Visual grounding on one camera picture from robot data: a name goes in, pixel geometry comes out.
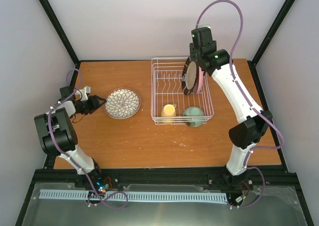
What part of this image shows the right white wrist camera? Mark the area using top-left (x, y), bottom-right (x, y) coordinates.
top-left (197, 24), bottom-right (211, 29)

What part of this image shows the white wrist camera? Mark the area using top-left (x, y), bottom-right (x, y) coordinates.
top-left (75, 86), bottom-right (91, 101)
top-left (197, 24), bottom-right (211, 29)

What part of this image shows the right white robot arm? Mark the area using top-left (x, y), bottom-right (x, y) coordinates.
top-left (189, 27), bottom-right (272, 177)

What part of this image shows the teal bottom bowl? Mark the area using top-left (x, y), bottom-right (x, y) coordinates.
top-left (104, 88), bottom-right (141, 119)

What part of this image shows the pink plate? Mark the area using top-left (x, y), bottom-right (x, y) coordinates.
top-left (193, 65), bottom-right (204, 95)

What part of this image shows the light blue cable duct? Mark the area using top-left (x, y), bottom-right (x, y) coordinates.
top-left (38, 189), bottom-right (227, 204)

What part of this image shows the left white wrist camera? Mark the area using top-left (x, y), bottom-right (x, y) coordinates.
top-left (75, 86), bottom-right (91, 101)

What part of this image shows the teal ceramic bowl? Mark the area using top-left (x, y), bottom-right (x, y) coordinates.
top-left (182, 106), bottom-right (205, 127)

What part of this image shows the yellow mug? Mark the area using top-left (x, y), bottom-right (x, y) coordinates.
top-left (160, 104), bottom-right (177, 124)

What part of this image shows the white wire dish rack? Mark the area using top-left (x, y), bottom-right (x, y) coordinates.
top-left (151, 57), bottom-right (214, 125)

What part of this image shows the dark striped plate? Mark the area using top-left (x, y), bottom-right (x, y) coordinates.
top-left (181, 57), bottom-right (199, 95)

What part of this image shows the black aluminium frame rail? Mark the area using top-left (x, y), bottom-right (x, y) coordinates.
top-left (32, 166), bottom-right (299, 190)

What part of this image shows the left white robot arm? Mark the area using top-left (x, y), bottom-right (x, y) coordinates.
top-left (34, 86), bottom-right (106, 188)

